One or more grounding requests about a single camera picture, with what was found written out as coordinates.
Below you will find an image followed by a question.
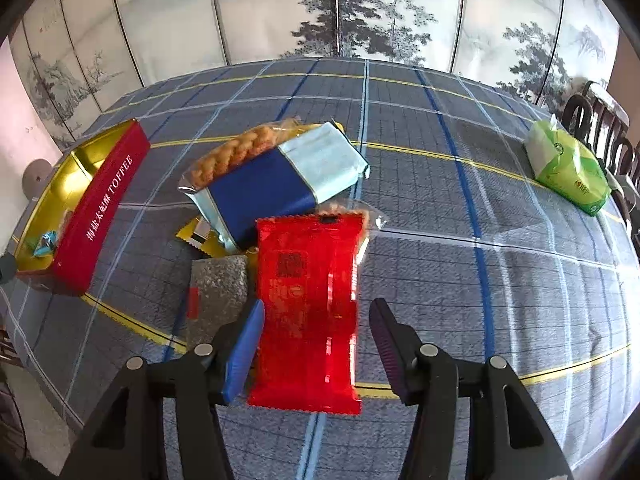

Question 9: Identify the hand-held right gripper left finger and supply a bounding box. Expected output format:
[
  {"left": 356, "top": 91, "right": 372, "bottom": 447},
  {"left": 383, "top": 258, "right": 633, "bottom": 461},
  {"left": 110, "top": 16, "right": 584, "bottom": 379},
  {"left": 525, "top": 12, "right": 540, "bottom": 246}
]
[{"left": 57, "top": 299, "right": 266, "bottom": 480}]

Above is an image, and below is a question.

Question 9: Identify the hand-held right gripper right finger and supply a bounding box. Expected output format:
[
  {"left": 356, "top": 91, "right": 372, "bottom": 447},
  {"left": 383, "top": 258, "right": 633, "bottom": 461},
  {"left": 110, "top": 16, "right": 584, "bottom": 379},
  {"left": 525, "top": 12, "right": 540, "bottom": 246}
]
[{"left": 369, "top": 298, "right": 574, "bottom": 480}]

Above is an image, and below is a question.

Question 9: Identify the red snack packet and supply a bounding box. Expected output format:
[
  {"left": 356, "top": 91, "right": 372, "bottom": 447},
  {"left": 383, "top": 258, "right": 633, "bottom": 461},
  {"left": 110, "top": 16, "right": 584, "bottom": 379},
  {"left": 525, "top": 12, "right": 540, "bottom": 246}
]
[{"left": 247, "top": 212, "right": 371, "bottom": 416}]

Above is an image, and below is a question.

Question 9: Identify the red tin box gold inside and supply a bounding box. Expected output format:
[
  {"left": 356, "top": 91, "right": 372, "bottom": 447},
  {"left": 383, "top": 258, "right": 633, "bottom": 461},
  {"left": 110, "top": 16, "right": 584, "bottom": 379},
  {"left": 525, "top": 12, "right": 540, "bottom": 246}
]
[{"left": 12, "top": 119, "right": 152, "bottom": 297}]

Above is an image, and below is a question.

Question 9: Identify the grey speckled snack packet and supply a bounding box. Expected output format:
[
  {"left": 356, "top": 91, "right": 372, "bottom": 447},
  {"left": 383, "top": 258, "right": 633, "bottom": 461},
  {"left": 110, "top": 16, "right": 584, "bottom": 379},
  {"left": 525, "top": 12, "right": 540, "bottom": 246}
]
[{"left": 186, "top": 254, "right": 250, "bottom": 353}]

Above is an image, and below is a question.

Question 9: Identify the blue plaid tablecloth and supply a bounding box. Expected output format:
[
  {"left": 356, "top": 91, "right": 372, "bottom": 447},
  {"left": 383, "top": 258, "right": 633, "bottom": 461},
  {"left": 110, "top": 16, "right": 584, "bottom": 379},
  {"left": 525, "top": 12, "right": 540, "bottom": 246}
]
[{"left": 0, "top": 57, "right": 640, "bottom": 480}]

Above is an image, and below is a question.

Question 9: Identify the yellow packet with grey strip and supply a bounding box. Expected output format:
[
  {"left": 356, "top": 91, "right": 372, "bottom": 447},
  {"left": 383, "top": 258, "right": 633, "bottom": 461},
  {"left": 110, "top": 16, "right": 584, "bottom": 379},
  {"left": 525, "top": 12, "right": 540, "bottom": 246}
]
[{"left": 176, "top": 216, "right": 258, "bottom": 261}]

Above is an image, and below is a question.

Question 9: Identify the blue and silver snack packet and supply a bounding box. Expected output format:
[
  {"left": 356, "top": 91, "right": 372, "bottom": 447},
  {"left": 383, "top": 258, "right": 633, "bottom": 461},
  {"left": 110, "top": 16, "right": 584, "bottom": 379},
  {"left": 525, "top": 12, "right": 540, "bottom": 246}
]
[{"left": 179, "top": 121, "right": 371, "bottom": 253}]

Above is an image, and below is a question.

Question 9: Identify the braided dough twist clear packet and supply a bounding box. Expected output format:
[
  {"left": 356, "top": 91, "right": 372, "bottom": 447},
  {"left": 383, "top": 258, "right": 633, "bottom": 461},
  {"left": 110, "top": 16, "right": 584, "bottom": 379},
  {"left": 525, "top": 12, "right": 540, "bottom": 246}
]
[{"left": 182, "top": 117, "right": 301, "bottom": 188}]

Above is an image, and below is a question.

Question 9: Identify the small teal wrapped candy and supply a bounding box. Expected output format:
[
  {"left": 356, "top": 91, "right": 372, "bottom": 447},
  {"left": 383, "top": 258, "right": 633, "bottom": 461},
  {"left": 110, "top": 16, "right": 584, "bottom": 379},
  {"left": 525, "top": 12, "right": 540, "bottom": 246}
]
[{"left": 31, "top": 231, "right": 60, "bottom": 257}]

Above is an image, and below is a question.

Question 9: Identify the green tissue pack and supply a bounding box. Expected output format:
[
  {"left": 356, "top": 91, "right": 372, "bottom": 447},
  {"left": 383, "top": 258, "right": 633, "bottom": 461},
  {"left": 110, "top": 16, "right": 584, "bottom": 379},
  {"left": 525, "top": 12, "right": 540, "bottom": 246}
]
[{"left": 522, "top": 114, "right": 613, "bottom": 217}]

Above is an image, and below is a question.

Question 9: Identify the grey round object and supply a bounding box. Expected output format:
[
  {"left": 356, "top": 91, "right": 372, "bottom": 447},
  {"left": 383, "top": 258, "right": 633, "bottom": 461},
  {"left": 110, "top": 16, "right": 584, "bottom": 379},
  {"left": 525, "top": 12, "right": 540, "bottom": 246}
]
[{"left": 22, "top": 159, "right": 52, "bottom": 200}]

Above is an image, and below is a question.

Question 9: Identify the dark wooden chair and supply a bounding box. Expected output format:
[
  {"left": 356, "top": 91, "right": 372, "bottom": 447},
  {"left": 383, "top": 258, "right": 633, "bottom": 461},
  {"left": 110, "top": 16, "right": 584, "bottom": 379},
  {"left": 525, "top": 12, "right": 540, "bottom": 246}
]
[
  {"left": 560, "top": 80, "right": 632, "bottom": 161},
  {"left": 614, "top": 139, "right": 640, "bottom": 256}
]

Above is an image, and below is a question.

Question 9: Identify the painted landscape folding screen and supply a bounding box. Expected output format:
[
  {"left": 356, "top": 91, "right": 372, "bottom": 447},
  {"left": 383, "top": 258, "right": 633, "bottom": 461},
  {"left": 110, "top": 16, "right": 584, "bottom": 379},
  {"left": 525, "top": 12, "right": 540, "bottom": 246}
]
[{"left": 7, "top": 0, "right": 621, "bottom": 141}]

